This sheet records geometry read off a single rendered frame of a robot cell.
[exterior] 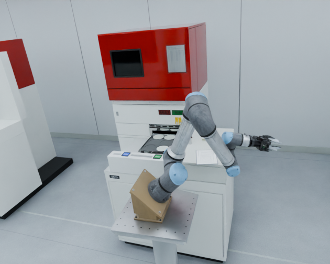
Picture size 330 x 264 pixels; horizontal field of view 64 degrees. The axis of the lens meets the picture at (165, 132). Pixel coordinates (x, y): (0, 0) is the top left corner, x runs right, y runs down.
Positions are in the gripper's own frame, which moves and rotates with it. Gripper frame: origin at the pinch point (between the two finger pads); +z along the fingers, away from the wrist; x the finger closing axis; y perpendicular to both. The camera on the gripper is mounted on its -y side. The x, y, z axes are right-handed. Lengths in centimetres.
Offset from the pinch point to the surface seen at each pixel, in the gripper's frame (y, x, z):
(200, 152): -34, -22, -38
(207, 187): -21, -42, -31
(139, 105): -99, -3, -89
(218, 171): -15.6, -27.2, -27.9
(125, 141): -114, -44, -98
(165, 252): 1, -81, -56
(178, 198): -6, -46, -53
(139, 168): -38, -42, -80
